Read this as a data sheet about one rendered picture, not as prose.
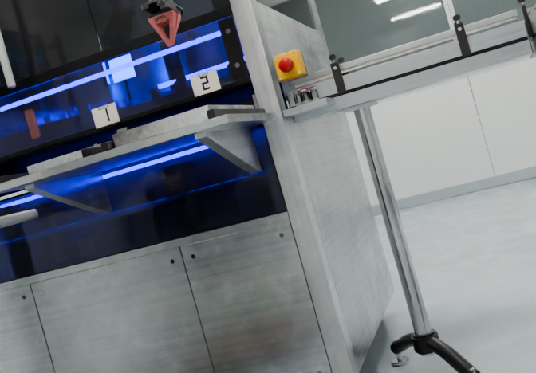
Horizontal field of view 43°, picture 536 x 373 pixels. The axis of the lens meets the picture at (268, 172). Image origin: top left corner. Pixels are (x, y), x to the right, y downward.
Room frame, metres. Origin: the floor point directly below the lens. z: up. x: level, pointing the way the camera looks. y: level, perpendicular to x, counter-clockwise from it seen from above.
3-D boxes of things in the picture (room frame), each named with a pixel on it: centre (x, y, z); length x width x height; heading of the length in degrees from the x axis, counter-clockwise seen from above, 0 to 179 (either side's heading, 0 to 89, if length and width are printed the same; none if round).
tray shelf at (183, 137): (1.87, 0.32, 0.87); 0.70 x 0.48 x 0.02; 72
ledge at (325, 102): (1.96, -0.17, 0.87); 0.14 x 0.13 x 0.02; 162
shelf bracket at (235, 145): (1.79, 0.08, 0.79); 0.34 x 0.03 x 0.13; 162
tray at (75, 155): (1.99, 0.46, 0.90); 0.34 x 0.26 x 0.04; 162
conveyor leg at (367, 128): (2.02, -0.32, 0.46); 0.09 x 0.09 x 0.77; 72
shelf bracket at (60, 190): (1.94, 0.56, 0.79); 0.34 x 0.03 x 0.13; 162
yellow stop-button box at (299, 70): (1.92, -0.14, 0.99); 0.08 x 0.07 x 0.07; 162
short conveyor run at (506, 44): (1.97, -0.46, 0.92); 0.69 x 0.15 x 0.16; 72
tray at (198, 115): (1.78, 0.17, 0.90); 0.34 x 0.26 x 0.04; 162
